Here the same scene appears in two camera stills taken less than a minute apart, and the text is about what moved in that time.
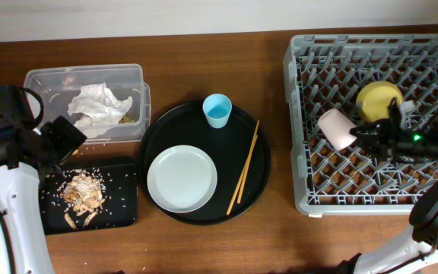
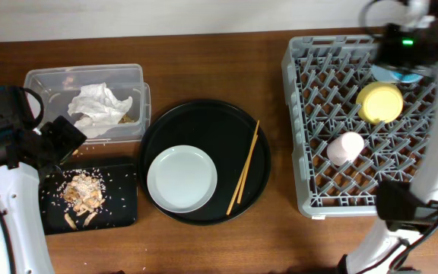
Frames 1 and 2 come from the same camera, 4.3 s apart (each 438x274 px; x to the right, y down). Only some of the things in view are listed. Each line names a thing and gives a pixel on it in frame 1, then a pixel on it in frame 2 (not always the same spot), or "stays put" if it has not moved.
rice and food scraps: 83,191 stays put
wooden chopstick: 248,163 stays put
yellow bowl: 373,100 stays put
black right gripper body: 409,144 to 398,50
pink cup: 337,128 to 344,148
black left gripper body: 61,144 stays put
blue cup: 217,108 to 385,74
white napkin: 99,109 stays put
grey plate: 182,179 stays put
